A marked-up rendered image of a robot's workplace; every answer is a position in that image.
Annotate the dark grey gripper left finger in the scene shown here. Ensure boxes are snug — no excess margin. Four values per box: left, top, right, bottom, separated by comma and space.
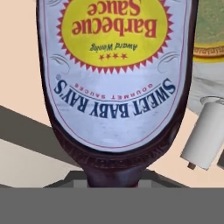
43, 170, 89, 189

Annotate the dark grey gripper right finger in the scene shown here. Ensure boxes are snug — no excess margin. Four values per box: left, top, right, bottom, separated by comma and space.
136, 168, 188, 189

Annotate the barbecue sauce bottle white label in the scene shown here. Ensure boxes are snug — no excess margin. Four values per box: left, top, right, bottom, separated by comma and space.
35, 0, 200, 188

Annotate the dark grey object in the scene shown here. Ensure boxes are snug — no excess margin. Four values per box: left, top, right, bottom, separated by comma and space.
216, 148, 224, 171

